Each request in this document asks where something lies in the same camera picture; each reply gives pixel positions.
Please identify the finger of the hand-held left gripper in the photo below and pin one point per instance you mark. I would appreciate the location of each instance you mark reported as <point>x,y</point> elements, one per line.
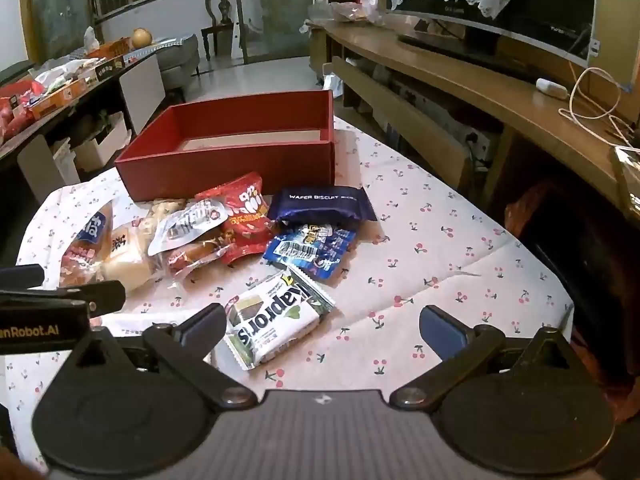
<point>22,276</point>
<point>100,296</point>

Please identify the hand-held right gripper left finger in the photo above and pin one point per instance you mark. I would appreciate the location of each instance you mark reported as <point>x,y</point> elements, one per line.
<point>202,327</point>

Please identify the clear packet with white label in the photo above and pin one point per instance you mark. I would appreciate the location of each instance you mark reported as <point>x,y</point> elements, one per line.
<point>185,222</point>

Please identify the orange cardboard box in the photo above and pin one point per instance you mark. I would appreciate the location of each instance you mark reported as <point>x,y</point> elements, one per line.
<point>110,48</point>

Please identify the grey sofa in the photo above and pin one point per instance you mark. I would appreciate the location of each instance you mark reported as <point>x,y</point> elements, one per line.
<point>175,62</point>

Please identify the dark blue wafer packet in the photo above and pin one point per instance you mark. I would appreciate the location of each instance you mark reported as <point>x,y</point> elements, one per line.
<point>320,202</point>

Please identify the dark wooden chair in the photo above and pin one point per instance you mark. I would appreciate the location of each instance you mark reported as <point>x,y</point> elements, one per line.
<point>220,5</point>

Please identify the red plastic bag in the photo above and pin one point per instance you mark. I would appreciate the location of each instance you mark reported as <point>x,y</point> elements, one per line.
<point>15,110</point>

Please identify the blue snack packet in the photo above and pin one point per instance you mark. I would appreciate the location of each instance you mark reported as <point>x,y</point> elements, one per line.
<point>310,252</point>

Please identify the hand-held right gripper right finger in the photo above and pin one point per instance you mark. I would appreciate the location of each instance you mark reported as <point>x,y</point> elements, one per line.
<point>440,332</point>

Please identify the orange plastic bag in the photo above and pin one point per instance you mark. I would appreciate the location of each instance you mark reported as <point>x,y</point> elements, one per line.
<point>525,210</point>

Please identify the red snack packet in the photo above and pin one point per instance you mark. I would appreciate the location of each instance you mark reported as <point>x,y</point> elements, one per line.
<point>245,215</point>

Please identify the red cardboard box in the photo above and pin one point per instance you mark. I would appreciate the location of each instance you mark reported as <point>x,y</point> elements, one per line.
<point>225,170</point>

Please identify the white plastic bag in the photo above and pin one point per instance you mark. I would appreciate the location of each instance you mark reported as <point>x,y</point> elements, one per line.
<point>62,70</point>

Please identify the cherry print tablecloth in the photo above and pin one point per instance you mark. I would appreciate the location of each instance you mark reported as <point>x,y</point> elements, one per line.
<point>425,240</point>

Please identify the long orange labelled box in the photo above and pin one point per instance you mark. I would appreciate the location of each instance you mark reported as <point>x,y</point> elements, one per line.
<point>62,95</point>

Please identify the bread packet with blue label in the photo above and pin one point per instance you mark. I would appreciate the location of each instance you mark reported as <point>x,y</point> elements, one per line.
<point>85,250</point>

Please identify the green white seaweed packet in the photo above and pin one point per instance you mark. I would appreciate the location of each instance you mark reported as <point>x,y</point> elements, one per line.
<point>275,320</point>

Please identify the pale cake packet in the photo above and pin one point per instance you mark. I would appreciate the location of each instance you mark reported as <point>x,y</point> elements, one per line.
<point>125,260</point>

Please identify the black television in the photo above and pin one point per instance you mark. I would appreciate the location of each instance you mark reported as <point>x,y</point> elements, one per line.
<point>545,10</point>

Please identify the gold snack packet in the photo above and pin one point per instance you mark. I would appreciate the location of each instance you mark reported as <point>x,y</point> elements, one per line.
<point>162,208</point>

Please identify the wooden television cabinet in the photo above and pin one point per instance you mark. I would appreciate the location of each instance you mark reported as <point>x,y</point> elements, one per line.
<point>475,85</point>

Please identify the silver foil bag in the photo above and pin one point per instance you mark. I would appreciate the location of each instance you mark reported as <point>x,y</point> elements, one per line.
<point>334,86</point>

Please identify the yellow pomelo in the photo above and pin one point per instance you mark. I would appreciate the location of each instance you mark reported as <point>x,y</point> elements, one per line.
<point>141,37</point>

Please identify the clear plastic bag with goods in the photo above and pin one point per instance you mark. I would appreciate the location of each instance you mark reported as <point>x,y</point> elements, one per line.
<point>350,10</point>

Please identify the white power adapter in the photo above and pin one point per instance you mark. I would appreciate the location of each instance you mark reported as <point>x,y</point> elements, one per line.
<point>552,88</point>

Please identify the dark side table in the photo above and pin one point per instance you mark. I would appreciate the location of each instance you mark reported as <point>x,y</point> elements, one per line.
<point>140,85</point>

